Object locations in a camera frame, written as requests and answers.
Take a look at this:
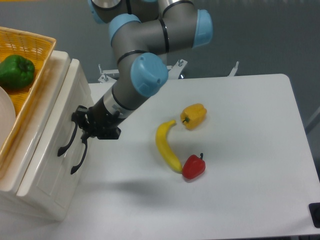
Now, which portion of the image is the green bell pepper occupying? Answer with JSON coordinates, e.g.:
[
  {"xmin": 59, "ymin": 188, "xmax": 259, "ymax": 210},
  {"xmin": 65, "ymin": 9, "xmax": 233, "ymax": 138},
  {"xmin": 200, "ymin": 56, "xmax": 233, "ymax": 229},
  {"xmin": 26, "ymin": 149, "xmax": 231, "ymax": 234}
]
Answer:
[{"xmin": 0, "ymin": 54, "xmax": 35, "ymax": 90}]

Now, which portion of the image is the black table corner device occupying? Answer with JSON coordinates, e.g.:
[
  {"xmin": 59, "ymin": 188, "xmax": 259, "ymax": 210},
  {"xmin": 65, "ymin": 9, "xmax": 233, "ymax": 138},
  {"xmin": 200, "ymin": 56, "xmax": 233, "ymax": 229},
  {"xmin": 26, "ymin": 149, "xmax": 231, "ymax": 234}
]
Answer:
[{"xmin": 308, "ymin": 202, "xmax": 320, "ymax": 229}]

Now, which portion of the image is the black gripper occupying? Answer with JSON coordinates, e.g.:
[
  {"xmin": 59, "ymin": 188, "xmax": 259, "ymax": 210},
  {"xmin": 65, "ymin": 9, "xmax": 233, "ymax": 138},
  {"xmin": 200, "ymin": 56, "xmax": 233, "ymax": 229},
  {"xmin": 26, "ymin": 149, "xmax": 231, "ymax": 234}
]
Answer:
[{"xmin": 71, "ymin": 98, "xmax": 122, "ymax": 144}]

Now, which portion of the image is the white plate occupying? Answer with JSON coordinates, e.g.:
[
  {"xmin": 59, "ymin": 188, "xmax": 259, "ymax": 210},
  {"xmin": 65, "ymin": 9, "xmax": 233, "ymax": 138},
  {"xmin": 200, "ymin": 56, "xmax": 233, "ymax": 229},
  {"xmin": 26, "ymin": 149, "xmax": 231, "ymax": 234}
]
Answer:
[{"xmin": 0, "ymin": 87, "xmax": 16, "ymax": 148}]

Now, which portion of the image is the white bottom drawer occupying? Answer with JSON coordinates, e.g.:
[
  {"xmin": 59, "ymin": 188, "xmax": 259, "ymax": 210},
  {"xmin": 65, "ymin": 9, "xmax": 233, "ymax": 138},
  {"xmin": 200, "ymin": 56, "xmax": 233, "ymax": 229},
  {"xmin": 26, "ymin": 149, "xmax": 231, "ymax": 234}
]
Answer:
[{"xmin": 52, "ymin": 122, "xmax": 88, "ymax": 221}]

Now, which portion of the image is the white drawer cabinet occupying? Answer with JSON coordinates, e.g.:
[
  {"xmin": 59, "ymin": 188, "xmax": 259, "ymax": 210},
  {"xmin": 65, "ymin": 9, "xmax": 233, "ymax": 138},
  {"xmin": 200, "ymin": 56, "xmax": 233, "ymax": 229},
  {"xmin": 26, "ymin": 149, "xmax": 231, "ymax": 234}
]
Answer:
[{"xmin": 0, "ymin": 51, "xmax": 93, "ymax": 221}]

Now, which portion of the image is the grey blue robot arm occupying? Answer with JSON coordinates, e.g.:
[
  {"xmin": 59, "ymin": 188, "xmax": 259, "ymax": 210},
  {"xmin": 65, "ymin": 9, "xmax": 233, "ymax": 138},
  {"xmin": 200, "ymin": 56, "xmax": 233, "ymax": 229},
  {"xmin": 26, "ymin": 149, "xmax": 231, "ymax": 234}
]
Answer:
[{"xmin": 71, "ymin": 0, "xmax": 213, "ymax": 143}]

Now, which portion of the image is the yellow woven basket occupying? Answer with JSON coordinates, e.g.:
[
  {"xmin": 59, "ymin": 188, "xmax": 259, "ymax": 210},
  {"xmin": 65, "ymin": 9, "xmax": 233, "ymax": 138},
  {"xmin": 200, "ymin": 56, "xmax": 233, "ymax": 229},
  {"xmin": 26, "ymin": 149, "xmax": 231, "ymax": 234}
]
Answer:
[{"xmin": 0, "ymin": 26, "xmax": 57, "ymax": 172}]

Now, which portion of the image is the yellow bell pepper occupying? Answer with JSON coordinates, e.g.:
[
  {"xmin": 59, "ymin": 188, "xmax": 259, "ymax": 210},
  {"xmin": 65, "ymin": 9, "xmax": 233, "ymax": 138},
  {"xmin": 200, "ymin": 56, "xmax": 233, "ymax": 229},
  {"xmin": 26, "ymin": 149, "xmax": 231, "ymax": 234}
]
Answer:
[{"xmin": 180, "ymin": 103, "xmax": 207, "ymax": 130}]

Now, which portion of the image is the red bell pepper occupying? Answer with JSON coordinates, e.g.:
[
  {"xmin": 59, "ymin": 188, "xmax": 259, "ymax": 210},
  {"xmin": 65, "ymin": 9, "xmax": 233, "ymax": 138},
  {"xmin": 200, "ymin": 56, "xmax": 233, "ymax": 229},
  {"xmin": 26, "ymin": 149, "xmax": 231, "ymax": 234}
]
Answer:
[{"xmin": 182, "ymin": 153, "xmax": 206, "ymax": 180}]

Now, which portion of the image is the yellow banana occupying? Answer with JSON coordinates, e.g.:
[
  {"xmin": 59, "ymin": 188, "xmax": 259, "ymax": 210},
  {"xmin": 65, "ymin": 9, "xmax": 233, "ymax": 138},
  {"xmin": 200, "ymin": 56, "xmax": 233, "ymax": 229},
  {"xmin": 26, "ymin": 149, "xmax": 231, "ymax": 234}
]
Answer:
[{"xmin": 155, "ymin": 119, "xmax": 183, "ymax": 174}]

